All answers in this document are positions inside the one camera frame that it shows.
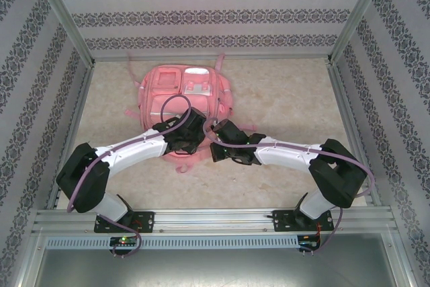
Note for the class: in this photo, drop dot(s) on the pink backpack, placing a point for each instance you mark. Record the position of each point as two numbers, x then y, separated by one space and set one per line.
151 95

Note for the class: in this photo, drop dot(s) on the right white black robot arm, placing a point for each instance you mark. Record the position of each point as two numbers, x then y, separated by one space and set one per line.
285 157

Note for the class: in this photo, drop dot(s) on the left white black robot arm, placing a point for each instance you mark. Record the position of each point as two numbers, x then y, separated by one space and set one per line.
134 152

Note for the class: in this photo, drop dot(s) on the aluminium mounting rail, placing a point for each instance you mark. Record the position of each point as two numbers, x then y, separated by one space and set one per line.
215 219

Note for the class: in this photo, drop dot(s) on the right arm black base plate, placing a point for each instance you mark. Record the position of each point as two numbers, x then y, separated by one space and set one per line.
280 221

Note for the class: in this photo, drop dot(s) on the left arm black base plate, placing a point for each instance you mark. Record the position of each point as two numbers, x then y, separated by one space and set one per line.
144 221

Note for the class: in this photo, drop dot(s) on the aluminium table edge rail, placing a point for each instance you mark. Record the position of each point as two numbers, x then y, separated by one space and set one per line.
339 82
75 119

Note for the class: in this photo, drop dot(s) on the aluminium frame post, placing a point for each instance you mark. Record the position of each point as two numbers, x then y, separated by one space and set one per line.
65 18
356 14

